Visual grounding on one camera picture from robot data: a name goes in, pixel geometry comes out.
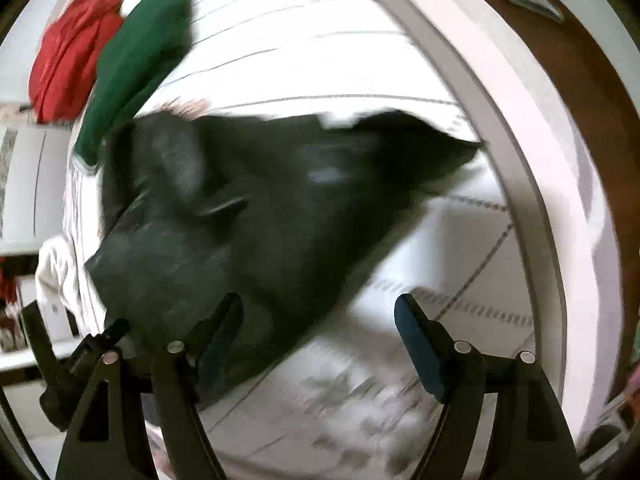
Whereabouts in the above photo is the patterned white pink bedspread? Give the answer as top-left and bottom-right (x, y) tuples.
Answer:
(60, 0), (616, 480)

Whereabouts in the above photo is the cream white hoodie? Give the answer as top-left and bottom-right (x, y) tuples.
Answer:
(35, 234), (106, 336)

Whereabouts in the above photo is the black leather jacket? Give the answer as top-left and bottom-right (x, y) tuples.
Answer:
(87, 110), (480, 402)

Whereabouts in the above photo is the green striped-cuff sweater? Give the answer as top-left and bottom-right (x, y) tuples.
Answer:
(74, 0), (192, 174)

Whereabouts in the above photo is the red garment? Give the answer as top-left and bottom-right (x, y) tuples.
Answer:
(28, 0), (124, 124)

